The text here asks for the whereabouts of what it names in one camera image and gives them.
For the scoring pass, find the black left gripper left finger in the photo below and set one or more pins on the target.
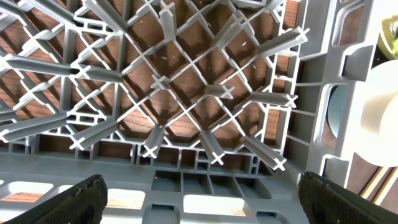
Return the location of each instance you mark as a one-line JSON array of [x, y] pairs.
[[83, 203]]

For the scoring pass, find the yellow green snack wrapper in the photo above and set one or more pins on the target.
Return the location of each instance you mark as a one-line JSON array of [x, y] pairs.
[[387, 41]]

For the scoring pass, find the wooden chopstick lower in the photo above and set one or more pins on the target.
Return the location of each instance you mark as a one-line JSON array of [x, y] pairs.
[[387, 185]]

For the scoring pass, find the wooden chopstick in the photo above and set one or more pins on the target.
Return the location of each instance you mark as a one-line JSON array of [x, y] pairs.
[[387, 185], [375, 179]]

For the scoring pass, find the white plastic cup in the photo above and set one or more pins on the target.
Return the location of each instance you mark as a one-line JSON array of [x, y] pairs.
[[379, 117]]

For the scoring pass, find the grey plastic dishwasher rack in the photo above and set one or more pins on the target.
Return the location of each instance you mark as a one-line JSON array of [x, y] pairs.
[[192, 111]]

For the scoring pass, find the light blue saucer plate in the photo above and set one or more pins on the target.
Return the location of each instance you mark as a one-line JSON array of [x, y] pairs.
[[335, 108]]

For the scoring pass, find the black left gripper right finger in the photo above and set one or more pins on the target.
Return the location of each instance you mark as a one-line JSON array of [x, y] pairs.
[[323, 201]]

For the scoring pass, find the wooden chopstick upper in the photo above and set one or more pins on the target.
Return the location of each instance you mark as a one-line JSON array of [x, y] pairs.
[[375, 179]]

